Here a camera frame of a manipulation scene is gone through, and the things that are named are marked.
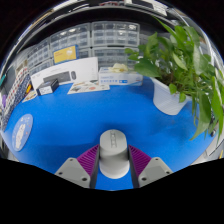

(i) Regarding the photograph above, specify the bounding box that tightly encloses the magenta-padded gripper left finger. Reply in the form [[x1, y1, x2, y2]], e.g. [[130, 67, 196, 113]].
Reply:
[[54, 143, 101, 190]]

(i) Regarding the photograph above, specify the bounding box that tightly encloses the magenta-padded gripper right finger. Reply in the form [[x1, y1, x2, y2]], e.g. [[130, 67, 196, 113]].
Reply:
[[128, 144, 174, 189]]

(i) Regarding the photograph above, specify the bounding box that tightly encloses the grey computer mouse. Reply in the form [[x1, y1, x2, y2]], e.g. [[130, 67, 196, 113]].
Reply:
[[98, 129, 130, 180]]

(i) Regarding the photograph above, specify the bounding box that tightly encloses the round blue cartoon mouse pad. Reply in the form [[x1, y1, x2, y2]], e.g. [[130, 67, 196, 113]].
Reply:
[[11, 113, 34, 153]]

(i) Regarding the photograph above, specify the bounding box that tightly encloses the green plant in white pot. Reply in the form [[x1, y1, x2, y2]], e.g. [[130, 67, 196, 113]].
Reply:
[[124, 16, 224, 143]]

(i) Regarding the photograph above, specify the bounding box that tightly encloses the printed sticker sheet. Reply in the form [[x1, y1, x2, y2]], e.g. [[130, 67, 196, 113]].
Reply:
[[21, 89, 38, 104], [67, 79, 111, 95]]

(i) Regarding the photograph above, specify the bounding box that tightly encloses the small black box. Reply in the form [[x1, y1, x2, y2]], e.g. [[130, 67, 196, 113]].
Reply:
[[35, 78, 60, 97]]

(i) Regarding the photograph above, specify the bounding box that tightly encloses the white and blue tissue box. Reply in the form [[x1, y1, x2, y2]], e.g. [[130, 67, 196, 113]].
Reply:
[[97, 63, 144, 87]]

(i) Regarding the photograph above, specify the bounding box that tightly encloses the red blue checked cloth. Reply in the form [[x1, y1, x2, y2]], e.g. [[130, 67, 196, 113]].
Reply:
[[6, 68, 32, 111]]

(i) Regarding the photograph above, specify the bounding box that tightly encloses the long white keyboard box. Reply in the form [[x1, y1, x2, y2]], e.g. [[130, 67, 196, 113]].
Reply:
[[29, 56, 100, 92]]

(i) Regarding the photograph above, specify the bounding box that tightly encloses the yellow and blue box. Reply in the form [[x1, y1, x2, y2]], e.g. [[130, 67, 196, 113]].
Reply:
[[53, 44, 79, 65]]

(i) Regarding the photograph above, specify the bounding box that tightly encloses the clear plastic drawer cabinet stack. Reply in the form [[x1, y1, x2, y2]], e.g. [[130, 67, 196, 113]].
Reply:
[[16, 20, 151, 76]]

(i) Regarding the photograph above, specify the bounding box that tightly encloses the grey shelf unit with items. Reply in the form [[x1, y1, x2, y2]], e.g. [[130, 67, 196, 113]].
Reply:
[[19, 0, 188, 44]]

